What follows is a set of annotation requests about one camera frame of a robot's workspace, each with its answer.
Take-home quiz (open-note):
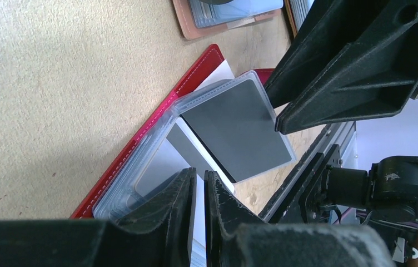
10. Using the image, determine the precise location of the dark grey VIP card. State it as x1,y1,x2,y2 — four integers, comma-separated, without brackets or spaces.
182,78,294,183

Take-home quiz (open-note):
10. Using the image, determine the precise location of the brown open card holder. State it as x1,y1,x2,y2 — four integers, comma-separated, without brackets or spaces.
284,0,314,37

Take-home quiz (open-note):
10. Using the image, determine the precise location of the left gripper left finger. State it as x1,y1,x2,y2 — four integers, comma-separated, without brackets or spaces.
0,168,197,266

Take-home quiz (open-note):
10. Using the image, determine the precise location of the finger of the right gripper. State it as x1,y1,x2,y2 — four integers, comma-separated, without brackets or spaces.
275,1,418,134
265,1,397,109

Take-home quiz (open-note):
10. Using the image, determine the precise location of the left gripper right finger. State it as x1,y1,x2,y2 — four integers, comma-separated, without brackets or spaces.
204,171,394,266

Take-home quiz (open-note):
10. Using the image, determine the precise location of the red leather card holder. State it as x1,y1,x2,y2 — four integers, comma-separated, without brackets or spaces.
72,44,276,266

